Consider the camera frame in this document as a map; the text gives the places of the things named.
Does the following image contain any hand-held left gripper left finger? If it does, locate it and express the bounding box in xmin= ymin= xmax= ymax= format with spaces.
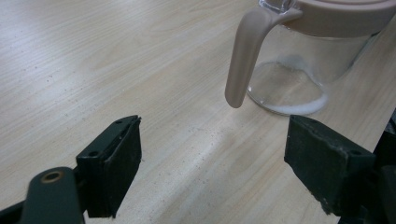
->
xmin=76 ymin=115 xmax=143 ymax=218

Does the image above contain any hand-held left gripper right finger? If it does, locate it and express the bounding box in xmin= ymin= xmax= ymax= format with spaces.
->
xmin=283 ymin=114 xmax=378 ymax=217

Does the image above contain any white granulated sugar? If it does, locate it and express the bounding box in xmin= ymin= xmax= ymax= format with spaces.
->
xmin=262 ymin=55 xmax=329 ymax=117

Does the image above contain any glass jar with beige handle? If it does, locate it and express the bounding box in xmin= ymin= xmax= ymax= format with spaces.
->
xmin=224 ymin=0 xmax=396 ymax=117

